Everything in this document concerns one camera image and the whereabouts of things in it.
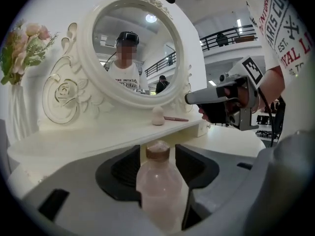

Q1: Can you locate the pink frosted bottle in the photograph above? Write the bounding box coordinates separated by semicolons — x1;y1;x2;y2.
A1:
135;140;184;234

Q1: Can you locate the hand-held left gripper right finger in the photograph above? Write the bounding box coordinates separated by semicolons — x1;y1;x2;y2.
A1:
174;143;259;236

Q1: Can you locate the pink pen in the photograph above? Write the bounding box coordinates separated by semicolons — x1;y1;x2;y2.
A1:
163;116;190;122

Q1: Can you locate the person's white printed t-shirt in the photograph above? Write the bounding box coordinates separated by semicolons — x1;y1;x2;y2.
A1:
245;0;315;144

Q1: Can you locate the row of black chairs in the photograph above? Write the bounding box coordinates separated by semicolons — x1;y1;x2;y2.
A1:
255;114;280;139

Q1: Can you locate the cream carved dressing table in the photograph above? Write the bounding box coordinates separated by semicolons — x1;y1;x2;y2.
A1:
6;0;267;181

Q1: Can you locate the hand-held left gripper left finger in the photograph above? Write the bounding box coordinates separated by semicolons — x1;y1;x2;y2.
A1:
22;144;148;236

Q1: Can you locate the beige makeup sponge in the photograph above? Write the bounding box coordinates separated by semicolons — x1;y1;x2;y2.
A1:
151;106;165;126

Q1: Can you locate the black balcony railing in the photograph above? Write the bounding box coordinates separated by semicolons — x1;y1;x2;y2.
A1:
198;24;258;53

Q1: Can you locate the white ribbed vase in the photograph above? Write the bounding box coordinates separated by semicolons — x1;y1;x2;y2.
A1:
8;83;33;140

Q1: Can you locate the person's right forearm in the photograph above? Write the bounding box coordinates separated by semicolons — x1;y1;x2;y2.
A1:
255;65;286;113

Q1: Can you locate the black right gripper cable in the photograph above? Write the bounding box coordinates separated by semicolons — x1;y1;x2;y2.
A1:
256;87;281;148

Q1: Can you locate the person's right hand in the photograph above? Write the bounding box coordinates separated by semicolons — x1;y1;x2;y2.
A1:
226;84;250;113

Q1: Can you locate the oval white-framed mirror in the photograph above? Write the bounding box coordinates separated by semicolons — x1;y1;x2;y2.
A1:
75;0;193;108

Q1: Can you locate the pink artificial flower bouquet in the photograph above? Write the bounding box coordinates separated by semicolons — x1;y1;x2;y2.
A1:
0;20;59;86

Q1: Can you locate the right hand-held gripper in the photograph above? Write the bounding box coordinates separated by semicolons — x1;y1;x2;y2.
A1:
184;55;265;132

